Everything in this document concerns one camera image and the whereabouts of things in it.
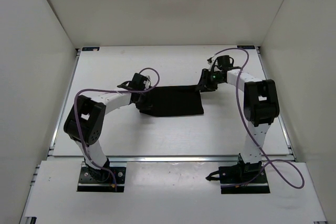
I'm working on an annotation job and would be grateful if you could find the black skirt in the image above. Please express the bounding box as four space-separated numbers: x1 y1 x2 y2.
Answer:
140 85 204 117

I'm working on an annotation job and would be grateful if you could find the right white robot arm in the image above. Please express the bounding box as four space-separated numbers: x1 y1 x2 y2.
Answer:
196 55 279 182

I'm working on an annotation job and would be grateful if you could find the blue label corner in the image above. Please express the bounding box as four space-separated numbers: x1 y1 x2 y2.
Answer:
81 47 100 51
237 45 256 50

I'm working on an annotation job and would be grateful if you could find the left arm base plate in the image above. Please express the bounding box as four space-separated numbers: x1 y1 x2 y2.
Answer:
77 163 127 193

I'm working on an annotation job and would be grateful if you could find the blue label left corner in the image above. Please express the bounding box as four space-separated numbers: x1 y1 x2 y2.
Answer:
81 47 100 51

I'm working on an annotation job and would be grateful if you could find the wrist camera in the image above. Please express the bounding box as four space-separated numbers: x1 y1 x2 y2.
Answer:
207 55 217 70
144 76 151 89

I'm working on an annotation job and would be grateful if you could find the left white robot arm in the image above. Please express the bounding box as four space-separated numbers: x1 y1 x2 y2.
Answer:
64 72 155 187

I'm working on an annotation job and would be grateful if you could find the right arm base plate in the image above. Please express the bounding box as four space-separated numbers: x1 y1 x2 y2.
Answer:
205 164 270 195

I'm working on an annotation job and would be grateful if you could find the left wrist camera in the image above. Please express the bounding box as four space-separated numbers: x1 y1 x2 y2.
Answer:
144 76 151 89

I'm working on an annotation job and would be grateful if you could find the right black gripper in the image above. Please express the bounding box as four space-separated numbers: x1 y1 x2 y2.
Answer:
195 69 224 93

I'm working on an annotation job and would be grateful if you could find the blue label right corner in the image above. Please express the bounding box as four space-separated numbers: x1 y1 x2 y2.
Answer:
237 45 256 50

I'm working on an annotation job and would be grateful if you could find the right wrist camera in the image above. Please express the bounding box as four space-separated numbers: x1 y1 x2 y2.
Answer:
207 55 217 70

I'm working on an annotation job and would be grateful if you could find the aluminium rail front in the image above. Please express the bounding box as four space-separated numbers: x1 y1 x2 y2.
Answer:
47 154 295 163

